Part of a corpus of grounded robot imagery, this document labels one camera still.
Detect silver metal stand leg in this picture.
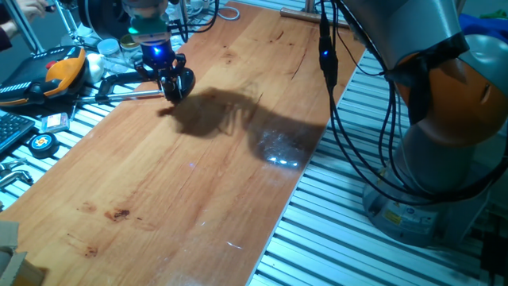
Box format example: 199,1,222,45
6,0,44,55

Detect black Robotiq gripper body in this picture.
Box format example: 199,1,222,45
139,37,178,72

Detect bent metal pipe fitting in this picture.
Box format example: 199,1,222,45
0,169,35,190

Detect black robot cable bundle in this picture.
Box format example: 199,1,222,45
317,0,508,207

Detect bare person hand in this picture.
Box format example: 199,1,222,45
15,0,56,23

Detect black C-clamp steel screw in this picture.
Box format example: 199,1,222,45
73,70,166,102

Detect blue round tape measure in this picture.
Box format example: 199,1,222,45
27,132,60,160

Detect small cardboard box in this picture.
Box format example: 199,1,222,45
0,220,20,252
0,250,45,286

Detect glass jar gold lid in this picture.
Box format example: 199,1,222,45
119,33,143,67

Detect black round spool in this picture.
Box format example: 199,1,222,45
77,0,136,40

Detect white cable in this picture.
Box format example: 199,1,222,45
186,0,241,21

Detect small white card box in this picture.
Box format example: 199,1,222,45
39,112,71,134

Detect black orange teach pendant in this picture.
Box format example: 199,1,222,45
0,44,88,108

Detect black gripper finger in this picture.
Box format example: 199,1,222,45
133,59,166,95
170,53,187,91

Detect green wrist flange adapter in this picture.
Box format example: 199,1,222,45
126,17,171,43

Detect dark sleeved forearm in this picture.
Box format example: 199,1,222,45
0,3,25,52

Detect black computer keyboard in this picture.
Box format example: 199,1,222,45
0,112,36,156

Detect clear jar white lid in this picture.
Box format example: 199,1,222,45
97,37,122,68

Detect glossy wooden board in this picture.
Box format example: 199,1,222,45
0,2,366,286

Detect white rounded plastic object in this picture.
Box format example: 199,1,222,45
84,52,106,84

